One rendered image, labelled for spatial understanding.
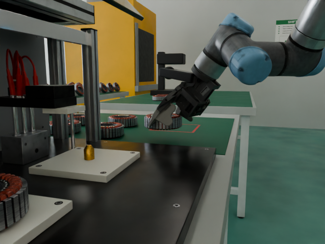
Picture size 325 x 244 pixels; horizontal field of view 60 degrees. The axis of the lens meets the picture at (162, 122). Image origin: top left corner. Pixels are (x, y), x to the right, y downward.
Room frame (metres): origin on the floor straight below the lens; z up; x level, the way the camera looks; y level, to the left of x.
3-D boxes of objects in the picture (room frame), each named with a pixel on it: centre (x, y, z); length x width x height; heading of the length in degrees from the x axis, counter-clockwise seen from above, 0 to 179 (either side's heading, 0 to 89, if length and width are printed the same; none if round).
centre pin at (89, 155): (0.52, 0.14, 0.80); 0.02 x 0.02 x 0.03
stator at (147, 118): (0.83, 0.00, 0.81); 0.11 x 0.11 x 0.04
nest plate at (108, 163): (0.52, 0.14, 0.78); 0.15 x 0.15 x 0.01; 74
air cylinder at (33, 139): (0.56, 0.28, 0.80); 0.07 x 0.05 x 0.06; 164
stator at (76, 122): (0.93, 0.33, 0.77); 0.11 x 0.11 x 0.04
